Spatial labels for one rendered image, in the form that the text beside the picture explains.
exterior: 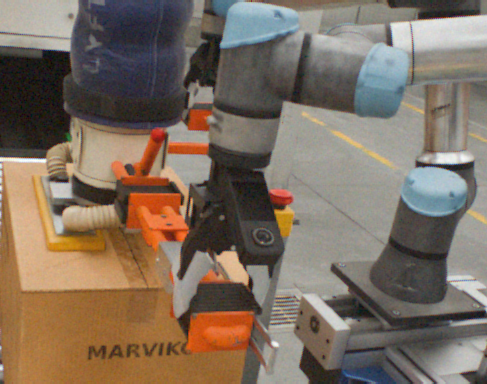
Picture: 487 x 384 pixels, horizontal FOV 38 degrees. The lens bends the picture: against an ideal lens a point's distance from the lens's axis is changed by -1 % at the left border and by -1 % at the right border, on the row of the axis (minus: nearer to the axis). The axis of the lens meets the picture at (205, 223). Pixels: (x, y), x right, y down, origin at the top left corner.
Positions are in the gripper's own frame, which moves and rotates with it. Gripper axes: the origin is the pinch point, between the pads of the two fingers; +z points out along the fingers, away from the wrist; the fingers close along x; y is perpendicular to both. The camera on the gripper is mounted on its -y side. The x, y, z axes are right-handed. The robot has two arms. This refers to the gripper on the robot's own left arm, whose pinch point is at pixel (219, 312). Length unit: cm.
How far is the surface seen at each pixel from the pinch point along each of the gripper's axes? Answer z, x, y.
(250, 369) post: 69, -48, 82
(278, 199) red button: 18, -46, 82
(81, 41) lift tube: -21, 10, 56
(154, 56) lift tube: -20, -2, 50
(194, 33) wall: 99, -287, 922
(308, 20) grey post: -2, -158, 310
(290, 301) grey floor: 122, -126, 207
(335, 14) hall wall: 53, -520, 953
